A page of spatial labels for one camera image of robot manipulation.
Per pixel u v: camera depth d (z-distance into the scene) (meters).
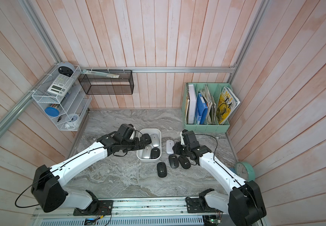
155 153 0.93
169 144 0.96
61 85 0.78
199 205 0.73
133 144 0.72
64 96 0.76
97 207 0.70
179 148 0.74
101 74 0.91
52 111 0.77
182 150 0.74
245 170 0.75
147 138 1.01
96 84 1.07
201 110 0.95
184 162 0.88
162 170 0.85
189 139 0.64
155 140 0.98
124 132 0.61
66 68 0.81
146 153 0.93
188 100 0.88
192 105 0.92
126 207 0.75
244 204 0.40
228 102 0.97
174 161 0.88
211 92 0.98
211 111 0.96
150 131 0.98
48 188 0.40
